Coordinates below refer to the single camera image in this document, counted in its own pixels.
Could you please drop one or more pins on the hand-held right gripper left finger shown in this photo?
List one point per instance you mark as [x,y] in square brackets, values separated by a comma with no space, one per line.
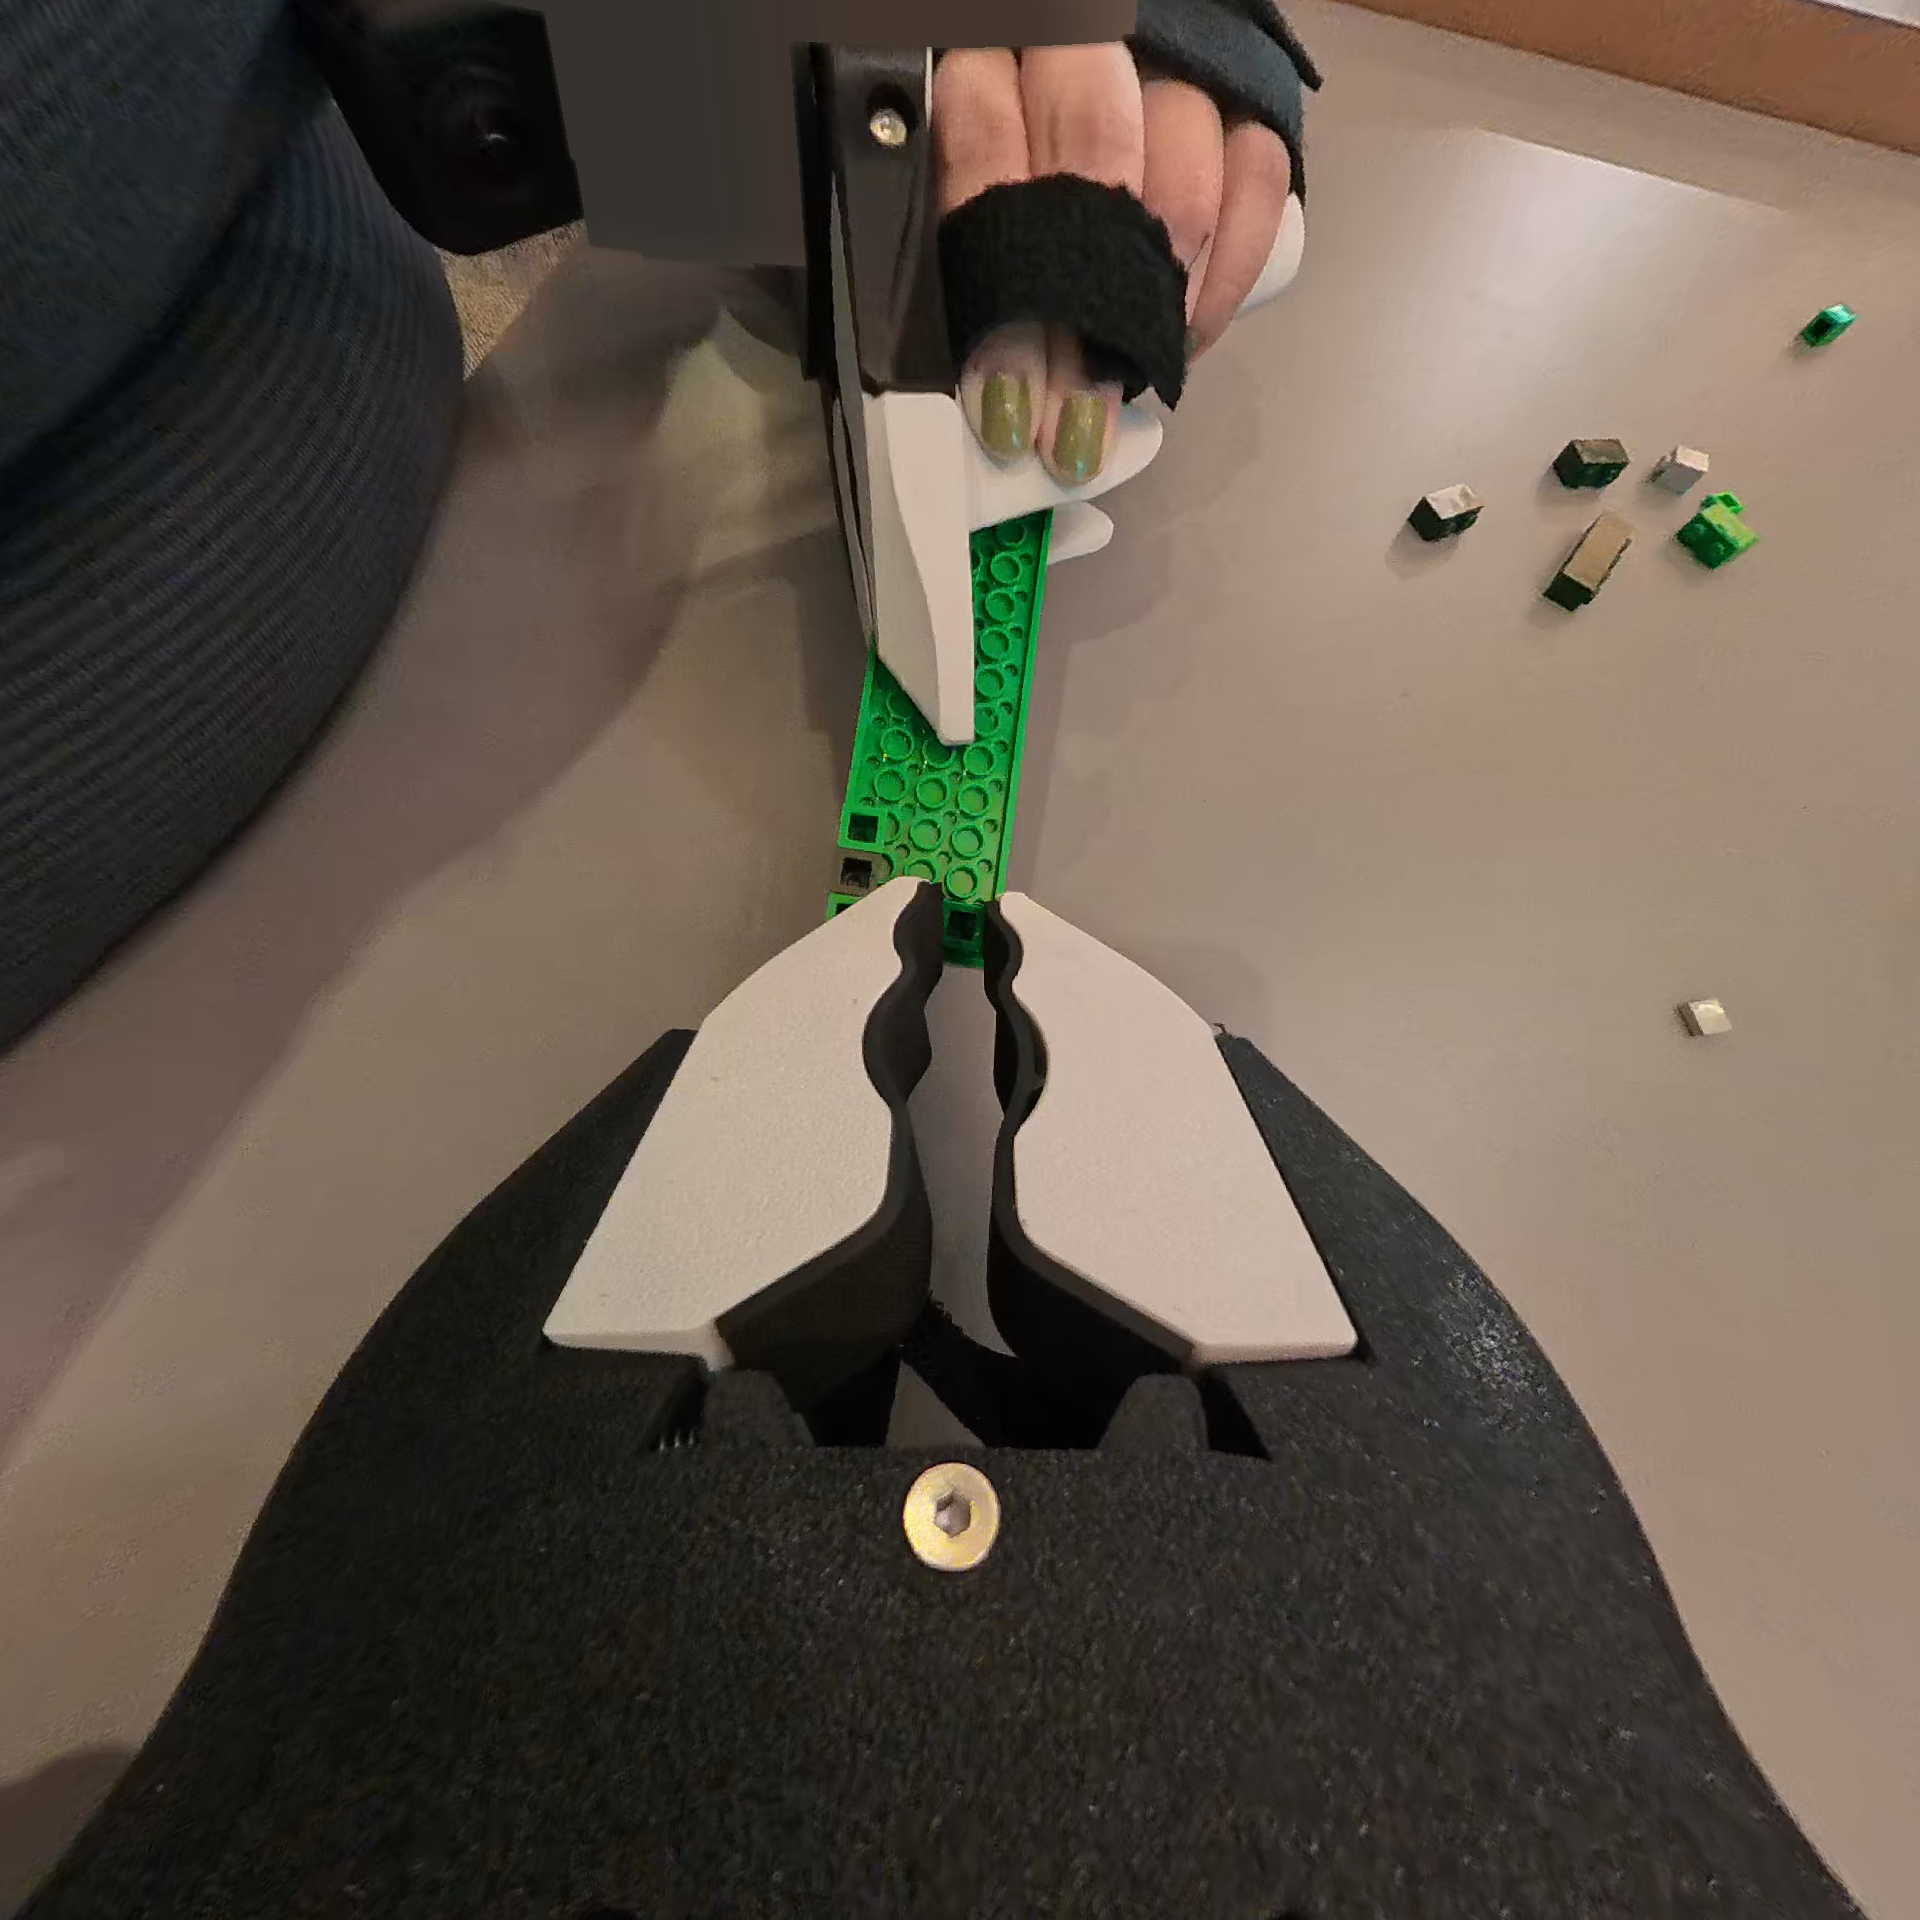
[735,1186]

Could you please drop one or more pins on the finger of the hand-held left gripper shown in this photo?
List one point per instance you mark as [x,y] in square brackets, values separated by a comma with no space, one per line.
[921,571]
[849,494]

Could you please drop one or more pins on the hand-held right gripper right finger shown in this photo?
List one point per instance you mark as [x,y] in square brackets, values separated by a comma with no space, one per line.
[1171,1186]

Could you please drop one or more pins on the long green building plate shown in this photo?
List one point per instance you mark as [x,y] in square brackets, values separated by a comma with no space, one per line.
[945,810]

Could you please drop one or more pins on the small dark green brick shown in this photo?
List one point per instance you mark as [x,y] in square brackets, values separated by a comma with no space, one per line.
[859,875]

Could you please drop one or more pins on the person's left hand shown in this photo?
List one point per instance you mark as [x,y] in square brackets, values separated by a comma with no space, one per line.
[1079,130]

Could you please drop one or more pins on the dark green brick pale top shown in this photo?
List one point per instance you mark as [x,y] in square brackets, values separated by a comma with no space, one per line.
[1444,517]

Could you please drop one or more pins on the small grey brick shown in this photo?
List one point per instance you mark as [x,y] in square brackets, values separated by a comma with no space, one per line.
[1707,1019]
[1680,469]

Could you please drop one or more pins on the long dark green brick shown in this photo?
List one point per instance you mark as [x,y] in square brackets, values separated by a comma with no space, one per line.
[1588,567]

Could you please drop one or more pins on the person's dark ribbed clothing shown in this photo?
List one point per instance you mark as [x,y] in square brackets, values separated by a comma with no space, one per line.
[181,524]

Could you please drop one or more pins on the dark green square brick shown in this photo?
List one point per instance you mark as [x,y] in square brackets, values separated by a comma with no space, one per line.
[1588,464]

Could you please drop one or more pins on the bright green brick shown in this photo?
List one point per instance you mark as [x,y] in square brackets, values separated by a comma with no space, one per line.
[1715,534]

